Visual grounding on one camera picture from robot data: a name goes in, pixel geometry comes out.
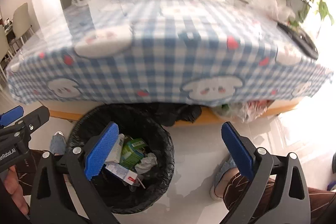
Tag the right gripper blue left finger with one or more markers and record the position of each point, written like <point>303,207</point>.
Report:
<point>98,153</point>

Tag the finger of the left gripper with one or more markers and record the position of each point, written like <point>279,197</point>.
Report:
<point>11,116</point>
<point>35,119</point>

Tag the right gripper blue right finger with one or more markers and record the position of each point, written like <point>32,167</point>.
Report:
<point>240,148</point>

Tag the green white carton box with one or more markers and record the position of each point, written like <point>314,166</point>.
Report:
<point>132,152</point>

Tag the red white medicine box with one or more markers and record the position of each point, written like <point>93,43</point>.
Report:
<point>122,173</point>

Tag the white tissue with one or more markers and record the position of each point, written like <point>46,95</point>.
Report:
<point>146,163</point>

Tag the white barcode medicine box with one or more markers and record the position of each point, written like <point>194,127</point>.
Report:
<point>115,154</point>

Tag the black lined trash bin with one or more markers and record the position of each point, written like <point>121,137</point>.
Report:
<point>120,197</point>

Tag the left hand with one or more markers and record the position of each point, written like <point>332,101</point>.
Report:
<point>12,186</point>

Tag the blue fuzzy right slipper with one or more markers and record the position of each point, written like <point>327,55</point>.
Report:
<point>227,170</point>

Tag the blue fuzzy slipper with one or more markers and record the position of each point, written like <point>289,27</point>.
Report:
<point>58,144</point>
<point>227,170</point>

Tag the brown patterned left leg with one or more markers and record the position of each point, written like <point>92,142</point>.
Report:
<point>26,170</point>

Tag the brown patterned leg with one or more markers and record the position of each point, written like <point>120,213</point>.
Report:
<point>26,170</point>
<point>322,202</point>

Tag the blue fuzzy left slipper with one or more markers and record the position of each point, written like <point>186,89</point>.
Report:
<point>58,144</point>

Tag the wooden table shelf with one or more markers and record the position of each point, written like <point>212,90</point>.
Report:
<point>173,114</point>

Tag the clear bag under table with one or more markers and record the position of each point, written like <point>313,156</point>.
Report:
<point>244,112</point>

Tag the beige dining chair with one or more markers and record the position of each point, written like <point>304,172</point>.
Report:
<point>4,46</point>
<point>22,27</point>

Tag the brown patterned right leg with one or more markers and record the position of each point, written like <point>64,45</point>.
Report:
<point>322,202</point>

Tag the blue checkered tablecloth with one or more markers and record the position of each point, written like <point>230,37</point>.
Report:
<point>202,52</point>

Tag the black smartphone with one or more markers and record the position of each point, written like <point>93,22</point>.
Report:
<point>301,39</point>

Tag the white plastic bag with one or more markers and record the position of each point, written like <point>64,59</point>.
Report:
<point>276,10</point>

